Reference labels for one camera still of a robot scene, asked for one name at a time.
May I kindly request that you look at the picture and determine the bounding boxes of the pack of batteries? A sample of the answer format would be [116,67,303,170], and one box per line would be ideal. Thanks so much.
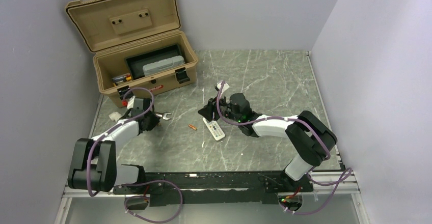
[112,73,132,86]

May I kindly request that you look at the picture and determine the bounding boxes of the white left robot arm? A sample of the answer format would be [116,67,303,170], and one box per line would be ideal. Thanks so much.
[67,97,160,197]

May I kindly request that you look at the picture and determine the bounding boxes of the tan plastic toolbox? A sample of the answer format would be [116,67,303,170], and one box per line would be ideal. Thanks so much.
[65,0,199,107]

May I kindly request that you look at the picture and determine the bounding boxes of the silver open-end wrench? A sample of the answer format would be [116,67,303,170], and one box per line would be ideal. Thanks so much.
[154,111,172,121]

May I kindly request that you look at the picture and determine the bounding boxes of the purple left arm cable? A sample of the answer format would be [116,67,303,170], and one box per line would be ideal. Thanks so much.
[86,87,184,223]

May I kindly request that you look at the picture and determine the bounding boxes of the black tray in toolbox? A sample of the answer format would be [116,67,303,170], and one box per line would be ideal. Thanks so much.
[125,44,186,79]

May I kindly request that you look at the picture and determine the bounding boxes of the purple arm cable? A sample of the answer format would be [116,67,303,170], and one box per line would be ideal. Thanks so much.
[215,80,354,216]
[86,87,184,223]

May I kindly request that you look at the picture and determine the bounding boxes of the grey plastic case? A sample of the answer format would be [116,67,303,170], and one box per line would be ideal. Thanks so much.
[142,55,185,76]

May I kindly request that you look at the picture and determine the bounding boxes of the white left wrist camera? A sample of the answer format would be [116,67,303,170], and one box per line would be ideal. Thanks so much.
[122,96,136,109]

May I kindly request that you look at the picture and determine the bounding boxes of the white remote control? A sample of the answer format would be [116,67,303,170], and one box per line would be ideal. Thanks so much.
[202,118,226,141]

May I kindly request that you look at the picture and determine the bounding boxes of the orange AAA battery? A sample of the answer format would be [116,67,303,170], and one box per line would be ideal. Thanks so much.
[188,124,197,131]

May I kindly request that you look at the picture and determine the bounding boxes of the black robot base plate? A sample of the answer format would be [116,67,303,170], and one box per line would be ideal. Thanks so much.
[113,171,313,207]

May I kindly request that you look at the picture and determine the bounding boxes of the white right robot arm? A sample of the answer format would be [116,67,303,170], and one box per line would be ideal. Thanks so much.
[198,93,337,191]

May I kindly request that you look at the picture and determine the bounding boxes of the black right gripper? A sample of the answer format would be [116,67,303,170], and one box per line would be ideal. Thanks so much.
[198,93,242,123]

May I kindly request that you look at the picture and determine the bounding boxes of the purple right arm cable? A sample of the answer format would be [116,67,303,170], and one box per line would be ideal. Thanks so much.
[215,80,354,216]

